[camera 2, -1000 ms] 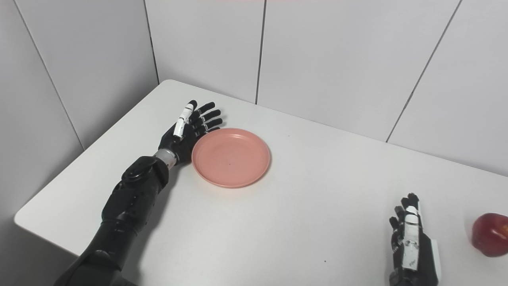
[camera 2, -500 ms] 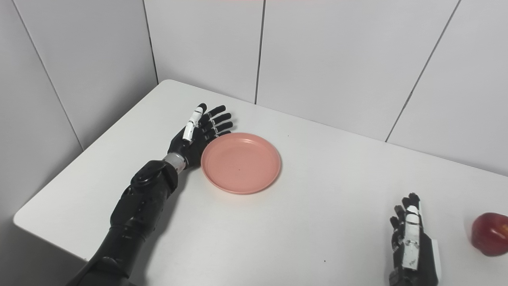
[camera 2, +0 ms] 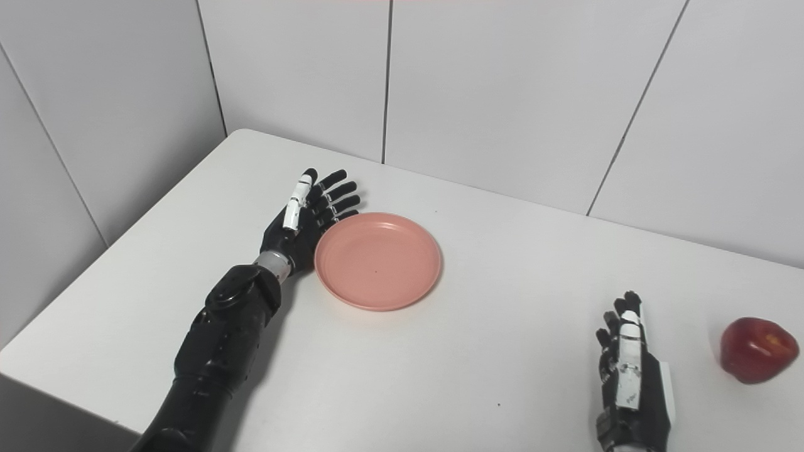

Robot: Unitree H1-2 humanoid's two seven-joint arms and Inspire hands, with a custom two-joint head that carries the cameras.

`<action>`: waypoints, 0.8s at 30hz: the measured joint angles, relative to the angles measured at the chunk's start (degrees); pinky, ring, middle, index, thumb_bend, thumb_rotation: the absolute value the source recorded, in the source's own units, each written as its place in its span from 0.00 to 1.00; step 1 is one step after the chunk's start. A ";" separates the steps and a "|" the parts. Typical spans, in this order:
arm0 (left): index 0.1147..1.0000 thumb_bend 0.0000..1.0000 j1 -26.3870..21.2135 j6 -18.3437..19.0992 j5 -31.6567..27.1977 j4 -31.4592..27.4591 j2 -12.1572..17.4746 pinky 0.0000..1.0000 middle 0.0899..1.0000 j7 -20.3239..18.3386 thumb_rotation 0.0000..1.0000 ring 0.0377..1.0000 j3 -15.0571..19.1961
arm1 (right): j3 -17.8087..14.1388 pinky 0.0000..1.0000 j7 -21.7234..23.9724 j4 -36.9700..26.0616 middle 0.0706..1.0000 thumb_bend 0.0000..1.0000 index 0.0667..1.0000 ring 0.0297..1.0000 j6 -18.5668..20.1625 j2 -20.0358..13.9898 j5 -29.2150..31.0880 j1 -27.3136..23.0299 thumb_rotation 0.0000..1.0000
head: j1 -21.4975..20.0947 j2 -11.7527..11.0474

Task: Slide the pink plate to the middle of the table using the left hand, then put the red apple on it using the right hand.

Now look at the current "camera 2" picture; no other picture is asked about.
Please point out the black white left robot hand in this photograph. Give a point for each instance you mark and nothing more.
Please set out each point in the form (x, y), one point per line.
(298, 242)

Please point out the pink round plate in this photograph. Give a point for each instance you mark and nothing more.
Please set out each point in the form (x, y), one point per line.
(377, 260)

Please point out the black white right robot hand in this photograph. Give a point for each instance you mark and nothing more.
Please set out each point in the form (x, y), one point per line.
(650, 402)

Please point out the red apple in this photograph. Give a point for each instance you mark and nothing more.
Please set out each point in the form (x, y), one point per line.
(757, 351)

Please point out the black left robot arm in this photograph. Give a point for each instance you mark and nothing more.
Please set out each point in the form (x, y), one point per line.
(220, 345)

